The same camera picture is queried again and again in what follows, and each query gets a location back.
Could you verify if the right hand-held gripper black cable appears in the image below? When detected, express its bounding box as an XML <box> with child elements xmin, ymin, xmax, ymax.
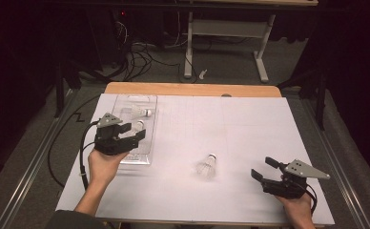
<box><xmin>304</xmin><ymin>184</ymin><xmax>319</xmax><ymax>218</ymax></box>

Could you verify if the tangle of floor cables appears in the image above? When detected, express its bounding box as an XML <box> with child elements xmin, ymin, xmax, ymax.
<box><xmin>110</xmin><ymin>18</ymin><xmax>187</xmax><ymax>83</ymax></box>

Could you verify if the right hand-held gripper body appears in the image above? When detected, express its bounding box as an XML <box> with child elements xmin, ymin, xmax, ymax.
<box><xmin>261</xmin><ymin>158</ymin><xmax>331</xmax><ymax>200</ymax></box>

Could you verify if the clear plastic tray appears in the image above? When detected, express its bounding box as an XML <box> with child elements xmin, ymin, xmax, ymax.
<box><xmin>98</xmin><ymin>94</ymin><xmax>158</xmax><ymax>166</ymax></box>

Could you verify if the person's right hand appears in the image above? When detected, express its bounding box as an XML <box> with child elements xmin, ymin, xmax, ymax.
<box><xmin>275</xmin><ymin>193</ymin><xmax>316</xmax><ymax>229</ymax></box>

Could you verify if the hand-held gripper black cable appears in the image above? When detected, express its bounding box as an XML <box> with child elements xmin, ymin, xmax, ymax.
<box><xmin>78</xmin><ymin>119</ymin><xmax>101</xmax><ymax>191</ymax></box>
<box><xmin>304</xmin><ymin>184</ymin><xmax>319</xmax><ymax>218</ymax></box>

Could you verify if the white table cover sheet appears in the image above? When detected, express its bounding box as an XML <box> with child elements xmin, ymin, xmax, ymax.
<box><xmin>52</xmin><ymin>93</ymin><xmax>336</xmax><ymax>227</ymax></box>

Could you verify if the long black floor cable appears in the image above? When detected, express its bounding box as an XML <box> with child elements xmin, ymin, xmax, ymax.
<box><xmin>47</xmin><ymin>94</ymin><xmax>102</xmax><ymax>189</ymax></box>

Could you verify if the left hand-held gripper black cable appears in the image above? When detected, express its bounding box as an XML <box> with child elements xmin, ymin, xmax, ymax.
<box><xmin>78</xmin><ymin>119</ymin><xmax>101</xmax><ymax>191</ymax></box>

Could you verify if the person's left hand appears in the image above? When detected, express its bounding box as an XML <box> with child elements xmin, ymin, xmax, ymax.
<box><xmin>87</xmin><ymin>147</ymin><xmax>130</xmax><ymax>192</ymax></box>

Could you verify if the white metal desk frame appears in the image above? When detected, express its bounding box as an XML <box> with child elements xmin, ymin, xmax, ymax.
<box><xmin>179</xmin><ymin>0</ymin><xmax>319</xmax><ymax>84</ymax></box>

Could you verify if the black metal stand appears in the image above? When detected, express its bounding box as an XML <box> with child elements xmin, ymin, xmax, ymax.
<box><xmin>53</xmin><ymin>58</ymin><xmax>82</xmax><ymax>118</ymax></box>
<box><xmin>277</xmin><ymin>68</ymin><xmax>329</xmax><ymax>132</ymax></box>

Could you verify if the aluminium floor rail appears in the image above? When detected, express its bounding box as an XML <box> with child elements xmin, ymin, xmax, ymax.
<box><xmin>300</xmin><ymin>96</ymin><xmax>370</xmax><ymax>229</ymax></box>
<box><xmin>0</xmin><ymin>89</ymin><xmax>76</xmax><ymax>229</ymax></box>

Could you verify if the white feather shuttlecock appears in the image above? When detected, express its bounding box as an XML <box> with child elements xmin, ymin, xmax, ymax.
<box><xmin>122</xmin><ymin>119</ymin><xmax>146</xmax><ymax>139</ymax></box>
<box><xmin>130</xmin><ymin>104</ymin><xmax>154</xmax><ymax>119</ymax></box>
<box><xmin>195</xmin><ymin>153</ymin><xmax>218</xmax><ymax>179</ymax></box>

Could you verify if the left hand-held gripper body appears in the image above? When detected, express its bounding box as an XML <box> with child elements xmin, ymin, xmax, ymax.
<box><xmin>92</xmin><ymin>113</ymin><xmax>140</xmax><ymax>156</ymax></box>

